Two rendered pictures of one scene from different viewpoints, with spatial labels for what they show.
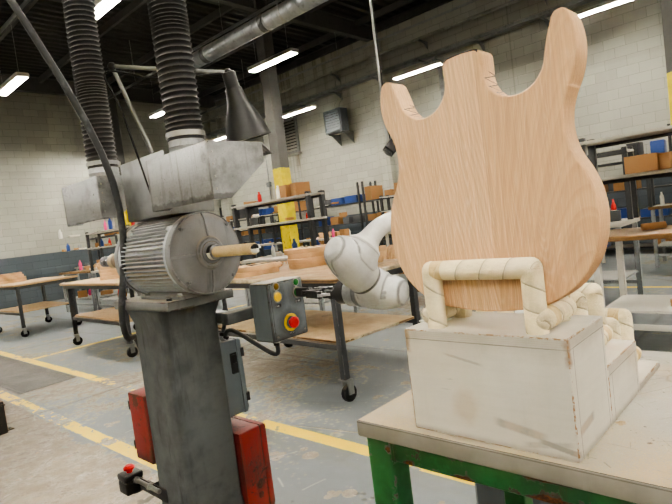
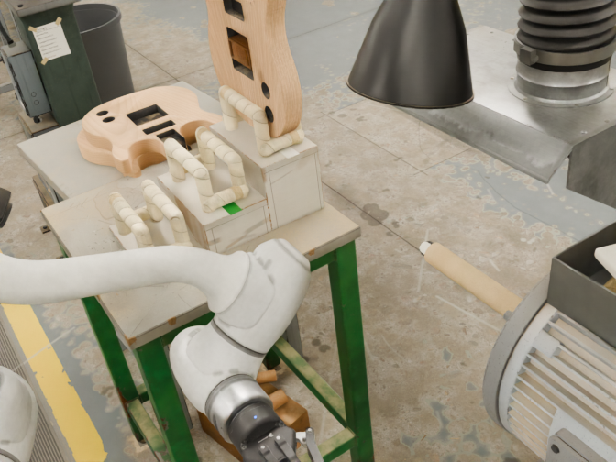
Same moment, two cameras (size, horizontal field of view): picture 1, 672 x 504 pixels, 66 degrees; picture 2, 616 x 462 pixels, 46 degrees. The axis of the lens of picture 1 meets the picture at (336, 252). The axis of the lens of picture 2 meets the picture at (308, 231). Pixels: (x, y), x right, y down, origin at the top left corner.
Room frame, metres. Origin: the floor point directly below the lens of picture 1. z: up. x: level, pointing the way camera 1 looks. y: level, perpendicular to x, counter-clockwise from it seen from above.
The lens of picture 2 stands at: (2.26, 0.31, 1.91)
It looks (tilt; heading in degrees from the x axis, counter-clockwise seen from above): 36 degrees down; 198
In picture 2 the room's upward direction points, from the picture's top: 8 degrees counter-clockwise
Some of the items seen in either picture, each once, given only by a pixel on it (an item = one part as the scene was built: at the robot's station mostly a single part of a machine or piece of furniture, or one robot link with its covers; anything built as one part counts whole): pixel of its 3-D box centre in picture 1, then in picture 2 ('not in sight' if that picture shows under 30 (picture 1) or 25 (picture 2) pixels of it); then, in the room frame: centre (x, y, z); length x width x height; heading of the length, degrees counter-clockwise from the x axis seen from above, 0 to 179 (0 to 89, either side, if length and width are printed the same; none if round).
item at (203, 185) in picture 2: not in sight; (204, 191); (1.03, -0.32, 1.07); 0.03 x 0.03 x 0.09
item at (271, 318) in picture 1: (262, 317); not in sight; (1.82, 0.29, 0.99); 0.24 x 0.21 x 0.26; 47
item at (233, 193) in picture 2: not in sight; (225, 196); (1.01, -0.28, 1.04); 0.11 x 0.03 x 0.03; 137
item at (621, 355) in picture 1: (544, 370); (213, 203); (0.94, -0.35, 0.98); 0.27 x 0.16 x 0.09; 47
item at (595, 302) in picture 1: (595, 317); (174, 162); (0.91, -0.44, 1.07); 0.03 x 0.03 x 0.09
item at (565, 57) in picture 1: (554, 52); not in sight; (0.74, -0.34, 1.49); 0.07 x 0.04 x 0.10; 46
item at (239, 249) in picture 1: (234, 250); (477, 282); (1.49, 0.29, 1.25); 0.18 x 0.03 x 0.03; 47
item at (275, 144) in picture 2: (444, 309); (282, 141); (0.89, -0.17, 1.12); 0.11 x 0.03 x 0.03; 137
